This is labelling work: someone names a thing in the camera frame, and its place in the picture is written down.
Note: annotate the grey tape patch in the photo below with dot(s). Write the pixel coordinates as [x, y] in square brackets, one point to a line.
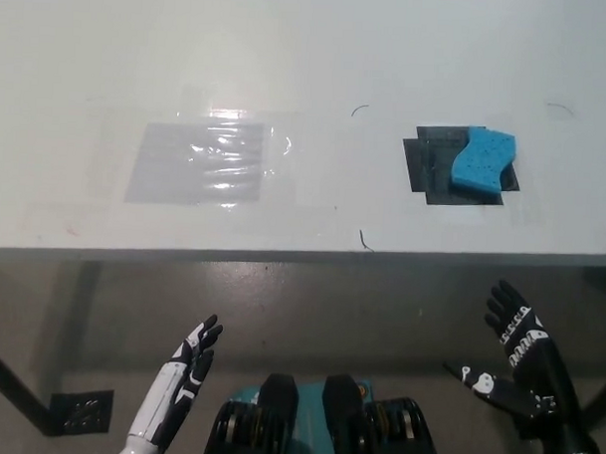
[170, 172]

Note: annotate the black tape patch on table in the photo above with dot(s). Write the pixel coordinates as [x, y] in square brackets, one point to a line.
[429, 164]

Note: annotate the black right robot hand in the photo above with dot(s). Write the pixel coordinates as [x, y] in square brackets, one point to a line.
[537, 374]

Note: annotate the clear glossy plastic film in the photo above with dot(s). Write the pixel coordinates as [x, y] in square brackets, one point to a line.
[281, 142]

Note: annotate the blue soft sponge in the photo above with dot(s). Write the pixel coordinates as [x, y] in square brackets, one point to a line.
[484, 161]

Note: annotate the black table leg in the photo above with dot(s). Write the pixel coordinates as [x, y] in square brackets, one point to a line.
[14, 381]
[603, 402]

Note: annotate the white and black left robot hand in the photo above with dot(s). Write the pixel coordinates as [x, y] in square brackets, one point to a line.
[178, 382]

